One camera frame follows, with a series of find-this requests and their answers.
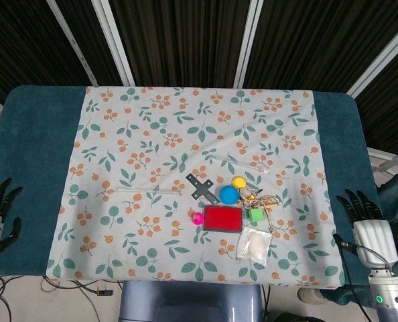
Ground teal table cover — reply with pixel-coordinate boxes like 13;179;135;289
0;85;386;288

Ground floral patterned tablecloth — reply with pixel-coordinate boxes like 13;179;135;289
44;85;342;289

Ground blue ball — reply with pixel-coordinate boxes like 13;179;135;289
218;185;239;205

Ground clear plastic bag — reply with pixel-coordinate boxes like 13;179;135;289
235;226;274;263

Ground floor cables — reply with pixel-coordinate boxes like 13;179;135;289
0;274;123;322

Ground red rectangular pad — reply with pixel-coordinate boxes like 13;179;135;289
202;205;244;234

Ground tangled string with wooden pieces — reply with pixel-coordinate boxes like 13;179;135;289
238;186;283;239

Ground black metal cross bracket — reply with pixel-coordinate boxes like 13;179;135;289
184;173;220;205

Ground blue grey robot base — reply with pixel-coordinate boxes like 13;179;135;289
118;280;264;322

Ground clear glass tube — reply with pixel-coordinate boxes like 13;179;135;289
117;186;182;196
213;154;270;174

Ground white shoe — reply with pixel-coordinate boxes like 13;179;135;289
297;287;327;306

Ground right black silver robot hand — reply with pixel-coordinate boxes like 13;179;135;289
332;188;398;269

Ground green cube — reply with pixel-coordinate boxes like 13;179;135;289
247;207;265;222

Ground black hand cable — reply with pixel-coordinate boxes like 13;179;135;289
338;241;397;322

